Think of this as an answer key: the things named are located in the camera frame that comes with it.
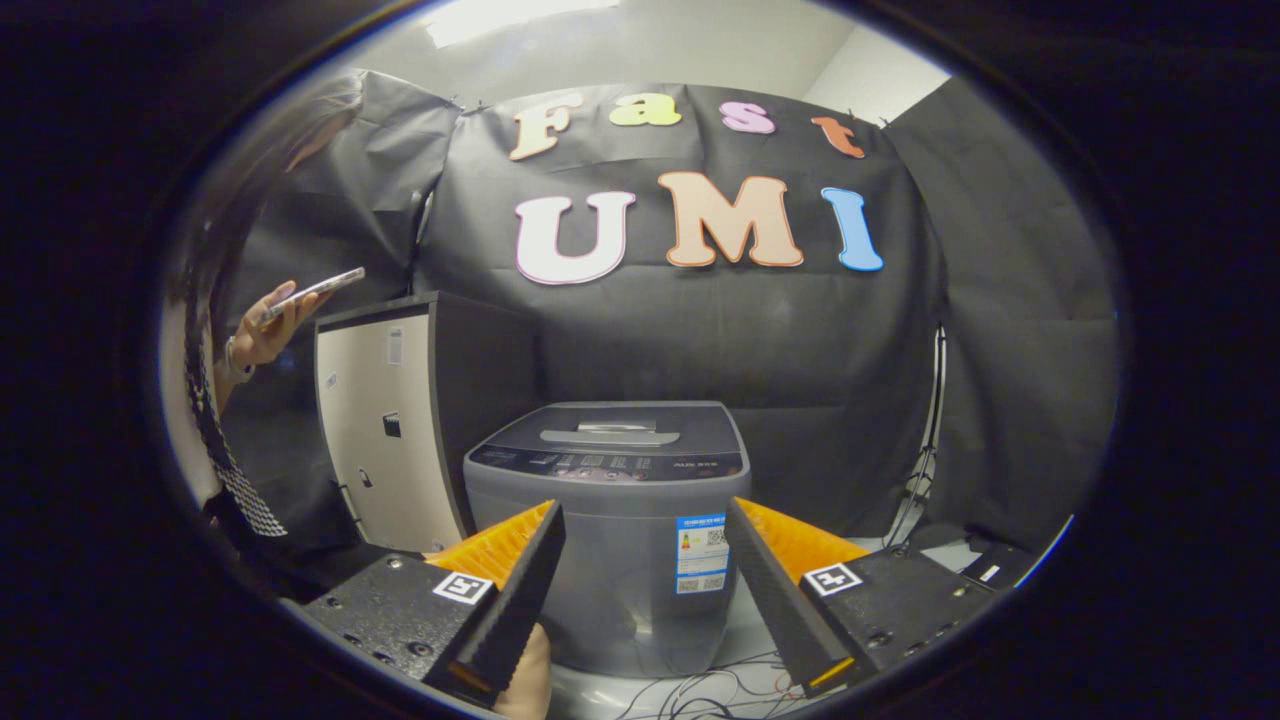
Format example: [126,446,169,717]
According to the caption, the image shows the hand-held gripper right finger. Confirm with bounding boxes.
[724,497,994,697]

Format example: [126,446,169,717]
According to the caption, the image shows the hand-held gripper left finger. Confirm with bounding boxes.
[300,500,567,708]

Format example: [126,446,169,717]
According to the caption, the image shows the grey washing machine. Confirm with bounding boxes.
[463,400,753,679]

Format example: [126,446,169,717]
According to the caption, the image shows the white and dark cabinet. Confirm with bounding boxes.
[315,290,546,556]

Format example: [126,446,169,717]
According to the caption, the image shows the black box with white label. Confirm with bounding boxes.
[960,540,1046,591]

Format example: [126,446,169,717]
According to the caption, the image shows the backdrop stand pole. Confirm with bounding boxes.
[885,325,947,546]

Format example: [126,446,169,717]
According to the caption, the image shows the silver smartphone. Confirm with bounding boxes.
[262,266,366,323]

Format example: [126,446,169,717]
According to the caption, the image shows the ceiling light panel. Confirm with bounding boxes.
[425,0,621,49]

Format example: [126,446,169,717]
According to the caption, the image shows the tangled black floor cables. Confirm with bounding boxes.
[615,650,811,720]

